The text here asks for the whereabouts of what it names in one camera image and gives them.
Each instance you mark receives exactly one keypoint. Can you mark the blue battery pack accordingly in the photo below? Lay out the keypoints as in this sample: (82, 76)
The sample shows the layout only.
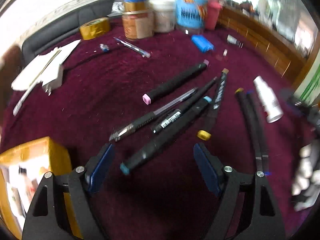
(202, 43)

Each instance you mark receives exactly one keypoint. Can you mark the small silver tube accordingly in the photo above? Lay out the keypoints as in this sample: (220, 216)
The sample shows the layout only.
(234, 41)

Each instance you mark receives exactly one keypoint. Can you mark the yellow tape roll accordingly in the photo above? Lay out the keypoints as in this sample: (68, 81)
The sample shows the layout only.
(95, 28)

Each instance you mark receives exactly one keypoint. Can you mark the blue patterned pen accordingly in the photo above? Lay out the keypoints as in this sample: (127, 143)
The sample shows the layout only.
(134, 48)

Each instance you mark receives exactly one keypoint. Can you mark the white gloved right hand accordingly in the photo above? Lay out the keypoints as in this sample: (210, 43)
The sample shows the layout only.
(305, 186)

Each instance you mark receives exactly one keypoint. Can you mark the pink cup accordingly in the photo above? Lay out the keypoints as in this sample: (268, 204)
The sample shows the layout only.
(213, 11)

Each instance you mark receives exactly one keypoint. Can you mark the white spray bottle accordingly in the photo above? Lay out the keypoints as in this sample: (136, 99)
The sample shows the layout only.
(268, 100)

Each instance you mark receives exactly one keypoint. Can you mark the long black marker olive cap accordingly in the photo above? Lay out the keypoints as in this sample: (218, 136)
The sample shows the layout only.
(250, 123)

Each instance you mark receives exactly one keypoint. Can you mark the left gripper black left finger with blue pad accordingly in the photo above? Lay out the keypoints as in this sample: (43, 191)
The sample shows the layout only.
(47, 215)

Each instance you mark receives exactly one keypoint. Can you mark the black marker blue cap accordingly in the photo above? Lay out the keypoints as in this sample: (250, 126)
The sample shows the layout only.
(260, 132)

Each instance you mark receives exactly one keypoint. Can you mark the black marker yellow cap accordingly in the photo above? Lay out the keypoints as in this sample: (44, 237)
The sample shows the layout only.
(206, 132)

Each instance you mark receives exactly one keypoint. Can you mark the yellow taped cardboard box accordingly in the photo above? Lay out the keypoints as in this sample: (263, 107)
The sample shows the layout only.
(22, 168)

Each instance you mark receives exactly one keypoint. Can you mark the small blue cap piece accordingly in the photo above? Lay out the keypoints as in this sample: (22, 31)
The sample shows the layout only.
(104, 48)

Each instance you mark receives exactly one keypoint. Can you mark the black marker light blue caps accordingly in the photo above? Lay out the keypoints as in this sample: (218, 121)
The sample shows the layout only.
(164, 138)

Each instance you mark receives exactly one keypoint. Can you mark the black gel pen clear barrel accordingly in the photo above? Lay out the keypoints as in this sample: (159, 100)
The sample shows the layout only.
(149, 117)

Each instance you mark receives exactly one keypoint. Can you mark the white power adapter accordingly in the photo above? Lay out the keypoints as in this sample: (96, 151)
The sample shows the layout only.
(52, 78)

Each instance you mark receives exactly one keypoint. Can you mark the black leather sofa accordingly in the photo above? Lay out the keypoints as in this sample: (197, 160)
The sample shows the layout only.
(63, 27)

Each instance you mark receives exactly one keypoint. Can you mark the brown jar of sticks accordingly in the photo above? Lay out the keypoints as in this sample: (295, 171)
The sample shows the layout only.
(137, 19)

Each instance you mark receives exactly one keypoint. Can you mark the white plastic tub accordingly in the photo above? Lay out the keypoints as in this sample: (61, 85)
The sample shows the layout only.
(164, 12)

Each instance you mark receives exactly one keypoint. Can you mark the black marker pink caps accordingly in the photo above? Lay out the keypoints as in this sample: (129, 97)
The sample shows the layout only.
(177, 81)

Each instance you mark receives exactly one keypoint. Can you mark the white papers stack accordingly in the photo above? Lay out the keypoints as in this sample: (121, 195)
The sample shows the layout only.
(38, 66)

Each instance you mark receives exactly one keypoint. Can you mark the thin black fineliner pen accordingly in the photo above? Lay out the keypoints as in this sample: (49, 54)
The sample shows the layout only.
(172, 117)

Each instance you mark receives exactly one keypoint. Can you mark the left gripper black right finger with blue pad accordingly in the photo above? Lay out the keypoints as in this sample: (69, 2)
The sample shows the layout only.
(260, 216)

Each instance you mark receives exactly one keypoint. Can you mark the wooden side cabinet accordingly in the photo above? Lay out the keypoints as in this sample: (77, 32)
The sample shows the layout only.
(276, 50)

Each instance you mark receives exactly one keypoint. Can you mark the blue labelled clear jar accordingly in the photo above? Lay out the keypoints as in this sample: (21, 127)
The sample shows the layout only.
(191, 15)

